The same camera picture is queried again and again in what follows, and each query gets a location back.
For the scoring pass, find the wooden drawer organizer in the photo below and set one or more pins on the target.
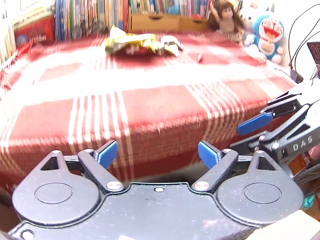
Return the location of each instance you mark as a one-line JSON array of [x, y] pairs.
[[165, 23]]

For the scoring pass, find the blue Doraemon plush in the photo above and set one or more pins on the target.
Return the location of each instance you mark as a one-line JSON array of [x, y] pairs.
[[268, 30]]

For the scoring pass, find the large yellow foil snack bag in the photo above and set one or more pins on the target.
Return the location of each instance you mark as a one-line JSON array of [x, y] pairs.
[[119, 40]]

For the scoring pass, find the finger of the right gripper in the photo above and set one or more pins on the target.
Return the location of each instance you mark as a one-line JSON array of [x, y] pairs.
[[254, 123]]

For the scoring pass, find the left row upright books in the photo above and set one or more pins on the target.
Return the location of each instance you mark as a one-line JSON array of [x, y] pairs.
[[75, 19]]

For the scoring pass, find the blue yarn flower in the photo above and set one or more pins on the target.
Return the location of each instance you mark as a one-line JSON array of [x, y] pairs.
[[174, 10]]

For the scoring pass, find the white blue snack packet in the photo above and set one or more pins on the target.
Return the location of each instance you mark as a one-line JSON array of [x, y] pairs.
[[172, 45]]

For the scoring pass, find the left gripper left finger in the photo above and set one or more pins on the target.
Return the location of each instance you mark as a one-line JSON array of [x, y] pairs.
[[106, 153]]

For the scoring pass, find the brown haired doll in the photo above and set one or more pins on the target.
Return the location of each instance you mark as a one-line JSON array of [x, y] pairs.
[[226, 21]]

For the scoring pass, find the far left upright books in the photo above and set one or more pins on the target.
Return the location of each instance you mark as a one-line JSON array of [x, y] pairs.
[[8, 44]]

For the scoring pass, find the red box with print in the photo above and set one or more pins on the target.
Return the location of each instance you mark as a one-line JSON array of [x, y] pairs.
[[35, 31]]

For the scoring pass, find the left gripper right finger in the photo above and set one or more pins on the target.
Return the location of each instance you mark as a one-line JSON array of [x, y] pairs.
[[209, 155]]

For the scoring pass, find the red white plaid tablecloth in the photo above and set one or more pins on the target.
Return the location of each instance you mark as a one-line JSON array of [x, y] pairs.
[[72, 96]]

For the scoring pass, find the white pink bunny plush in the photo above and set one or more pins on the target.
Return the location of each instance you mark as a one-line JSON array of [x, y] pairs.
[[248, 16]]

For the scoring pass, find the stack of flat books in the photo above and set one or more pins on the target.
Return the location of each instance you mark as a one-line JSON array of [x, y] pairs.
[[33, 15]]

